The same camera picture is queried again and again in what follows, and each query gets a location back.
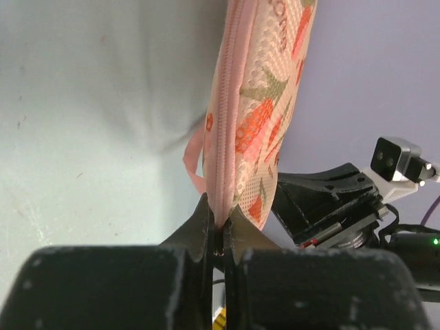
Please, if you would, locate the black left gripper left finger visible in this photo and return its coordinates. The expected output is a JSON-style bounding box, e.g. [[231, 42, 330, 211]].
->
[[159, 193, 214, 263]]

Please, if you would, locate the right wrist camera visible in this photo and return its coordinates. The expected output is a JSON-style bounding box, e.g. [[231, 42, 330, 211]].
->
[[362, 137, 439, 204]]

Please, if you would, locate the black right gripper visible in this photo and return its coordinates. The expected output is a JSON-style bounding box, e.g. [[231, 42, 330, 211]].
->
[[272, 163, 439, 249]]

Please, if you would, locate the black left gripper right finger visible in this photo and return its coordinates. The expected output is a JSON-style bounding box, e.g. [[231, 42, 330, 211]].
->
[[222, 208, 281, 265]]

